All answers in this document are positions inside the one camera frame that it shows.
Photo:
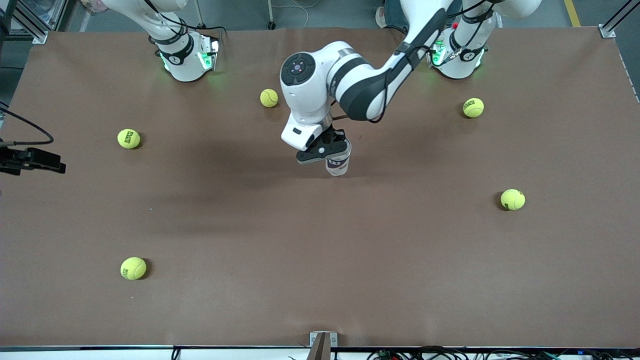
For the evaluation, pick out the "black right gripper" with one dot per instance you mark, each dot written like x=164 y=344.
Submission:
x=20 y=159

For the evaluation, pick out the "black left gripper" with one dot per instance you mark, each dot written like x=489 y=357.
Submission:
x=337 y=137

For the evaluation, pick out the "clear Wilson tennis can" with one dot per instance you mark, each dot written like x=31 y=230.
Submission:
x=338 y=167

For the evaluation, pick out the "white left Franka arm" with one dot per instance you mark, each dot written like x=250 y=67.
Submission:
x=310 y=100

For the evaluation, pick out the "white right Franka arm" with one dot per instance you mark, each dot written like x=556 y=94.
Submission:
x=185 y=62

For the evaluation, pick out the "yellow-green tennis ball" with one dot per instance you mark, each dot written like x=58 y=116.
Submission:
x=512 y=199
x=133 y=268
x=129 y=138
x=473 y=107
x=269 y=98

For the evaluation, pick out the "brown table cover sheet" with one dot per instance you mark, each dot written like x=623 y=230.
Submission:
x=320 y=250

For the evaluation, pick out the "white shoe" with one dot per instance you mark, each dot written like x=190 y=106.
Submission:
x=380 y=17

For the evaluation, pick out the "blue jeans leg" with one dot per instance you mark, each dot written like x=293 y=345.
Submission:
x=395 y=22

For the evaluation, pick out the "thin metal stand pole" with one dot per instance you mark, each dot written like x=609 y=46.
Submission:
x=200 y=15
x=271 y=15

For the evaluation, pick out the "pink patterned object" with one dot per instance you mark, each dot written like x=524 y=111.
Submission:
x=92 y=5

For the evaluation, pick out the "aluminium frame post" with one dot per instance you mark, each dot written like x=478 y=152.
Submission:
x=607 y=31
x=40 y=37

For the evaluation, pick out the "metal base connector bracket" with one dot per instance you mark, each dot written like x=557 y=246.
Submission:
x=215 y=52
x=439 y=56

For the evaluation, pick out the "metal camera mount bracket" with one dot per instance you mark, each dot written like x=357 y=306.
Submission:
x=320 y=347

